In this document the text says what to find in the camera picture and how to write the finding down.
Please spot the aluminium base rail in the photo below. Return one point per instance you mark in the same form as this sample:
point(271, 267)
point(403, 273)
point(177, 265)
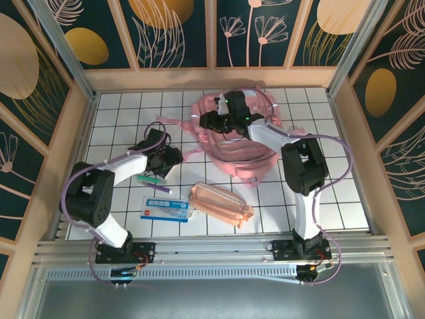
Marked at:
point(212, 247)

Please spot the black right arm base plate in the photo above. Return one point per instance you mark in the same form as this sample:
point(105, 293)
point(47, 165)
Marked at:
point(280, 251)

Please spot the blue white stationery packet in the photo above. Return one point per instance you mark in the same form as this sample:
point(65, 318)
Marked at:
point(159, 209)

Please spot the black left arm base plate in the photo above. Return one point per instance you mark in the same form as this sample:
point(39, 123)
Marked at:
point(146, 251)

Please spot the grey metal sheet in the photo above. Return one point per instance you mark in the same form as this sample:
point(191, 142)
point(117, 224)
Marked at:
point(212, 299)

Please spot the peach pink pencil case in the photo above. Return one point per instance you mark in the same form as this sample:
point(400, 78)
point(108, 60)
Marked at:
point(216, 202)

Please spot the green pen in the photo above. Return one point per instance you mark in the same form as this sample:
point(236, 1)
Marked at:
point(152, 179)

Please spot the aluminium side rail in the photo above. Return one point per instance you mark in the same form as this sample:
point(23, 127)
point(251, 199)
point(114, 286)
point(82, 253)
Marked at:
point(79, 149)
point(343, 133)

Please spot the aluminium corner post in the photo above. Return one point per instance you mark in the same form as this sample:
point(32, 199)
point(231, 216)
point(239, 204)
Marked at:
point(355, 50)
point(64, 50)

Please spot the purple pen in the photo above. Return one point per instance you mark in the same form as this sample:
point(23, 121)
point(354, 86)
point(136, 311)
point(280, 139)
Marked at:
point(162, 188)

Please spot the pink backpack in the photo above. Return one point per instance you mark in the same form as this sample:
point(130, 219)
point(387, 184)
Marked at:
point(239, 156)

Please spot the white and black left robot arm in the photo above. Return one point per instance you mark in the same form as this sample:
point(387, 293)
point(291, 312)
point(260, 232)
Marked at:
point(126, 166)

